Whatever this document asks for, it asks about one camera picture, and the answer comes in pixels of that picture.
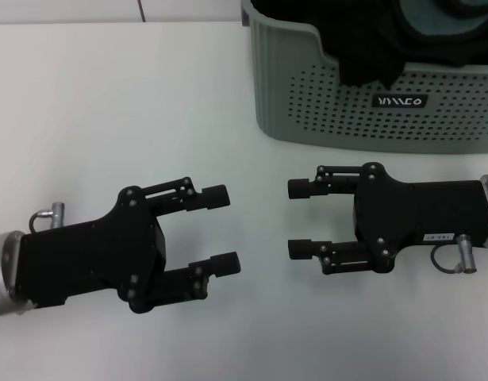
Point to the grey-green perforated storage box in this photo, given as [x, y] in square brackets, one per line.
[279, 79]

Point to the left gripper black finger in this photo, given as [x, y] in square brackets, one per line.
[224, 266]
[212, 197]

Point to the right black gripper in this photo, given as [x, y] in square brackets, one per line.
[418, 210]

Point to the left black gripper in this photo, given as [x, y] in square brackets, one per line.
[89, 254]

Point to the teal towel with black trim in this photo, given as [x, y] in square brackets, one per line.
[438, 16]

